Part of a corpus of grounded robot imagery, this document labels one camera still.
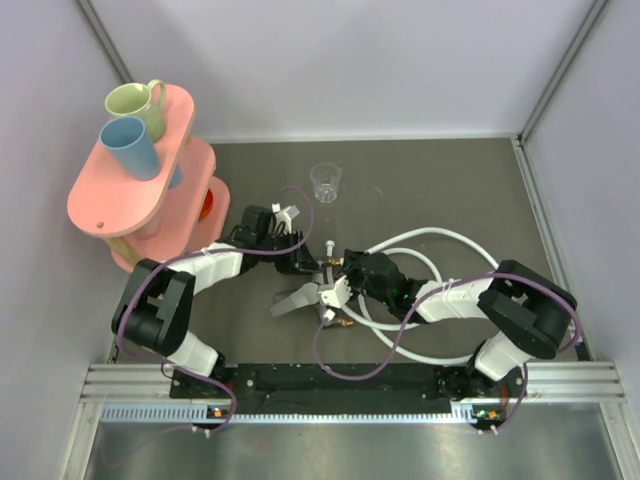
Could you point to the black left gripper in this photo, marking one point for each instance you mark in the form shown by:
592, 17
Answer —
297, 261

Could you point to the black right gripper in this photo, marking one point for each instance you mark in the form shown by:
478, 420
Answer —
351, 266

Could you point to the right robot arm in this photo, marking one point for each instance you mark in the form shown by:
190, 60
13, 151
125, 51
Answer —
532, 314

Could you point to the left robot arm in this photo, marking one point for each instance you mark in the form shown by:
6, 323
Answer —
155, 308

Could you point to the clear plastic cup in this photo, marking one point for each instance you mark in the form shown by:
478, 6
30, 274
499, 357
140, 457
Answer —
325, 179

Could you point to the orange object on shelf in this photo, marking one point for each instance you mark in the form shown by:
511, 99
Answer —
207, 205

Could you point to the pink three-tier shelf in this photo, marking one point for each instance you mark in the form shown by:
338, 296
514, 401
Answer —
155, 219

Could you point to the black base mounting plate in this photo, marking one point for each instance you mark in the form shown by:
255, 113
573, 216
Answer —
402, 388

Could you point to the blue plastic cup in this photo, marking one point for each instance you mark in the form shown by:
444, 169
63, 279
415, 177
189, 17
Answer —
126, 139

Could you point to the green ceramic mug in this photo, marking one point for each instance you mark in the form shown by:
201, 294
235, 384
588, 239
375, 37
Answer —
144, 101

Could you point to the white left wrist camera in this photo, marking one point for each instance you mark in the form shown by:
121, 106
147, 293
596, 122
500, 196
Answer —
284, 217

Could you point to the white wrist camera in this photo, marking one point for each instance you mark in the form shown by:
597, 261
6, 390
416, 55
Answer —
333, 297
284, 217

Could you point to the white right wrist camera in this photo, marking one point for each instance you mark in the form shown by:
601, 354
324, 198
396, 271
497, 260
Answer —
333, 297

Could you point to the grey slotted cable duct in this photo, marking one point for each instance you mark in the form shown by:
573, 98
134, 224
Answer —
176, 413

